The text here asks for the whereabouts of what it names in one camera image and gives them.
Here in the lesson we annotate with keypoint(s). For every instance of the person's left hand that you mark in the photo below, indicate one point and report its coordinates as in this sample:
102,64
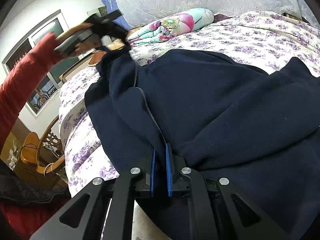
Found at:
86,47

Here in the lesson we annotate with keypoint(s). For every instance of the orange quilted cloth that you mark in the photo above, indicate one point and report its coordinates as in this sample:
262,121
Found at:
116,46

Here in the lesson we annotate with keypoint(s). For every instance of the wooden chair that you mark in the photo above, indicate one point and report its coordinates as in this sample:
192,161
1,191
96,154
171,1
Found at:
30,145

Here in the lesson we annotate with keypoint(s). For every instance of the folded colourful floral blanket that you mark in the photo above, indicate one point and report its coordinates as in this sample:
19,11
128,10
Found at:
175,25

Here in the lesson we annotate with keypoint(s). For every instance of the person's dark jacket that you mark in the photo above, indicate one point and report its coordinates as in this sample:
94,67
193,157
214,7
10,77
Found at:
22,187

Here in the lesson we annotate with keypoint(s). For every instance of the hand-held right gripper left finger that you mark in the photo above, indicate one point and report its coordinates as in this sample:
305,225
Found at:
153,175

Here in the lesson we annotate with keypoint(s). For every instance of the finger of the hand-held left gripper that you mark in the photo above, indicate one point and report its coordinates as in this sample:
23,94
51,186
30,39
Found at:
112,31

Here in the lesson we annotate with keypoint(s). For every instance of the purple floral quilt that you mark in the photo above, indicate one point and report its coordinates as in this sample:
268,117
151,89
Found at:
237,37

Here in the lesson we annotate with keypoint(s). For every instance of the navy pants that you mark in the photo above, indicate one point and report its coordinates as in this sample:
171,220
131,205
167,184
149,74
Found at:
212,105

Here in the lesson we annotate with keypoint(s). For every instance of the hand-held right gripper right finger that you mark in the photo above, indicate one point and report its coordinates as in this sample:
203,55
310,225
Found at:
169,175

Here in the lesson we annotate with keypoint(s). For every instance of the dark maroon cloth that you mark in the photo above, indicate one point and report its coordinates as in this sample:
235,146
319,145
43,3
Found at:
221,17

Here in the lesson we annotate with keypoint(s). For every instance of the person's red garment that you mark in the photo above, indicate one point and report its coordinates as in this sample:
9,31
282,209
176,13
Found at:
22,220

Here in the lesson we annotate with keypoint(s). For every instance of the person's left forearm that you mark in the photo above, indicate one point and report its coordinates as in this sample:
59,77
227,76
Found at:
22,80

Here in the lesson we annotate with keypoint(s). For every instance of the wooden headboard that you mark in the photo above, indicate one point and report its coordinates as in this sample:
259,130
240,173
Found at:
292,16

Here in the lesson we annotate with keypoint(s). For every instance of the window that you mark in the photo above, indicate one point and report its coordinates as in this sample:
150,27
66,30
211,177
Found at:
57,66

